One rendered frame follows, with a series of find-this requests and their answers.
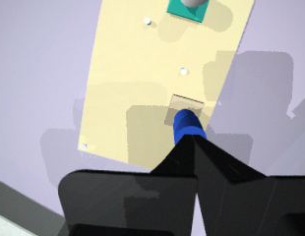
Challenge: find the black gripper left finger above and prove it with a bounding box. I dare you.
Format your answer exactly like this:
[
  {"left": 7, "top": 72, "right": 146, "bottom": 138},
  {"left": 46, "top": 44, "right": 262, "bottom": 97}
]
[{"left": 58, "top": 134, "right": 198, "bottom": 236}]

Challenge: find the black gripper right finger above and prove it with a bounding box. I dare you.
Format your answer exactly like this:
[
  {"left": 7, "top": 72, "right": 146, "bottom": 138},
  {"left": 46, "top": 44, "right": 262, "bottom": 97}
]
[{"left": 192, "top": 135, "right": 305, "bottom": 236}]

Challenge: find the pale yellow board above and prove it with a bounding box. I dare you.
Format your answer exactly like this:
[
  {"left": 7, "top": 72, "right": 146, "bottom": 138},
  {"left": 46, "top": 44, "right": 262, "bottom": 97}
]
[{"left": 79, "top": 0, "right": 254, "bottom": 170}]

